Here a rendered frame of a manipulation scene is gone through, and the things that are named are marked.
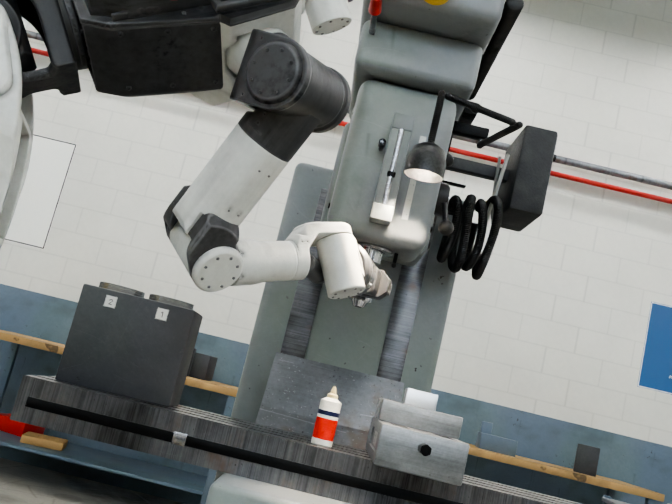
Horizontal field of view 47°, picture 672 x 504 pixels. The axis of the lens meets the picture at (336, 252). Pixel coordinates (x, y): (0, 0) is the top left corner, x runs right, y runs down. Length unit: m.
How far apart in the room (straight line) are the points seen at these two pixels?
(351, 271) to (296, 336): 0.64
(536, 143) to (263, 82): 0.98
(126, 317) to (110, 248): 4.51
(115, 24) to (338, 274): 0.52
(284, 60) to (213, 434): 0.70
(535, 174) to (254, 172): 0.93
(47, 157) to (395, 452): 5.27
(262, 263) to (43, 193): 5.13
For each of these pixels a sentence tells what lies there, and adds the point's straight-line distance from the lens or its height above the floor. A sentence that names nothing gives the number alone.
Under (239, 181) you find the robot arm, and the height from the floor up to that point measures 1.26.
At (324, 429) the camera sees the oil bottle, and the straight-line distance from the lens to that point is 1.44.
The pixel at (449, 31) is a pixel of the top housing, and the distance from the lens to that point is 1.54.
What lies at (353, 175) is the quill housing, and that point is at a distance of 1.47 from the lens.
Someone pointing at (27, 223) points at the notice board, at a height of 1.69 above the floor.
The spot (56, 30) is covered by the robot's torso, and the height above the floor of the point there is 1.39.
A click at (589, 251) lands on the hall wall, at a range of 6.15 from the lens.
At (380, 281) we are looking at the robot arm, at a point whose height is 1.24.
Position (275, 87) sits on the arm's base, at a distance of 1.00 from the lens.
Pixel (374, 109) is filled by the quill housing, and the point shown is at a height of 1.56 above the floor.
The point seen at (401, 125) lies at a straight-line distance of 1.47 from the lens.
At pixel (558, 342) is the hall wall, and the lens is 5.99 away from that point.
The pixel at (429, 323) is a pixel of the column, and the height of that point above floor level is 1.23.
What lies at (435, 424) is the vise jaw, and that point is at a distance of 1.44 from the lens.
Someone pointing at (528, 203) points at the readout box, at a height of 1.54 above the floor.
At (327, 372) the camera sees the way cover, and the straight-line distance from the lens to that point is 1.86.
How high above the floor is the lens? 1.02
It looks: 10 degrees up
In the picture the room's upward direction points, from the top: 14 degrees clockwise
